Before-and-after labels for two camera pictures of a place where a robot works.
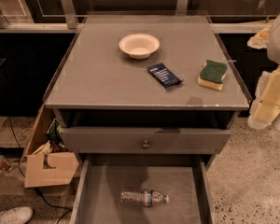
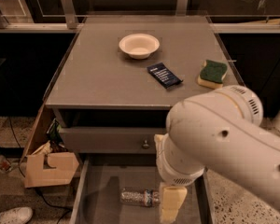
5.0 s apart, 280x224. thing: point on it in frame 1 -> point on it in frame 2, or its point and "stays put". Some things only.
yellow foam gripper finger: [260, 39] -> [158, 138]
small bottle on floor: [0, 161] stays put
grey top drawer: [144, 140] stays put
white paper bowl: [139, 46] stays put
